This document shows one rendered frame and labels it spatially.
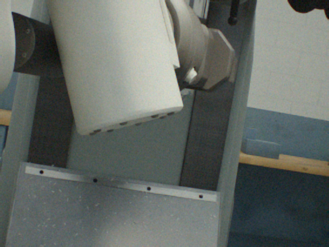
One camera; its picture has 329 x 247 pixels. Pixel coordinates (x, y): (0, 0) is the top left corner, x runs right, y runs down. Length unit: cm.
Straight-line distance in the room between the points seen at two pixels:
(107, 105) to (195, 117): 64
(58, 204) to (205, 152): 24
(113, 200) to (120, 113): 63
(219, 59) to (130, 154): 46
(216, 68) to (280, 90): 449
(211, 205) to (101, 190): 17
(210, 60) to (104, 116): 21
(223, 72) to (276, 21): 450
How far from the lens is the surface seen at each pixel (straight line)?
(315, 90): 513
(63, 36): 37
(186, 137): 99
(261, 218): 511
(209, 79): 55
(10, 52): 32
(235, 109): 101
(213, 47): 55
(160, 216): 98
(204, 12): 60
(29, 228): 96
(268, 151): 436
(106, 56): 35
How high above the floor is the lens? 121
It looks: 3 degrees down
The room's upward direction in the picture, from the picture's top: 10 degrees clockwise
